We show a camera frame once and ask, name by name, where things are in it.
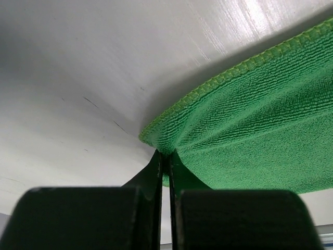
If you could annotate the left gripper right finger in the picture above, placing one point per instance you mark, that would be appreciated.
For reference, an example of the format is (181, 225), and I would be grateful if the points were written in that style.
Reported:
(204, 218)

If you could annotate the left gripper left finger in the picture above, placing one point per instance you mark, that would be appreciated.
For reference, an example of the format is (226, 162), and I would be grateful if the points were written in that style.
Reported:
(105, 217)

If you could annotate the green towel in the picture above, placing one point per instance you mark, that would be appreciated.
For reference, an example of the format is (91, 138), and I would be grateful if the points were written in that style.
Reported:
(265, 123)

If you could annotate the aluminium front rail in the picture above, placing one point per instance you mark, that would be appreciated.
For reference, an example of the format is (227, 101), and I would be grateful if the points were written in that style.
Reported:
(325, 233)

